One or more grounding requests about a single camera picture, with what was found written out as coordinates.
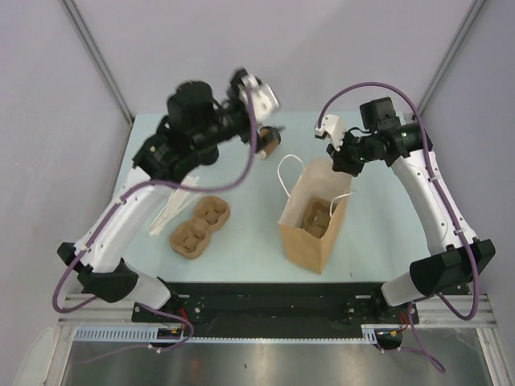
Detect brown paper bag white handles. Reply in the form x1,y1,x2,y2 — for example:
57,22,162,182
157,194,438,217
277,154,354,274

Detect black plastic cup lid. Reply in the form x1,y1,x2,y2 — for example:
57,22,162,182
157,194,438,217
269,125,286,145

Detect left aluminium frame post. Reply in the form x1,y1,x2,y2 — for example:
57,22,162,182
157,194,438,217
59,0,135,127

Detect brown paper coffee cup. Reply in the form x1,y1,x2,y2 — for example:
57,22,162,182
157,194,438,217
255,126,279,160

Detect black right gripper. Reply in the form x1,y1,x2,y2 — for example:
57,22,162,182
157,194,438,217
327,129,381,177

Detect white slotted cable duct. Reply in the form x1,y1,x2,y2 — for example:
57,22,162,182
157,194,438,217
74,324,403,350

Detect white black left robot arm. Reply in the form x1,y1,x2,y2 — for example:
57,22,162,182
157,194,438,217
57,68,279,322

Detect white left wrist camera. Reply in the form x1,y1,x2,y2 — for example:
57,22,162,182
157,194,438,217
237,74,280,123

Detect single brown pulp cup carrier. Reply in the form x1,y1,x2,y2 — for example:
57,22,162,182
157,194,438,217
301,198,332,239

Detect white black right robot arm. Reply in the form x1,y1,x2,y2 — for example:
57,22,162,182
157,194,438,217
315,97,496,322

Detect right aluminium frame post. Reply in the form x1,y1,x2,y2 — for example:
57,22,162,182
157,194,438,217
418,0,489,114

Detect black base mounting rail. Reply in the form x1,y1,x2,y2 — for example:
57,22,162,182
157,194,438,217
132,281,419,339

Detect aluminium frame post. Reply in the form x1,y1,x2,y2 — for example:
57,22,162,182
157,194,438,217
418,0,489,114
59,0,135,127

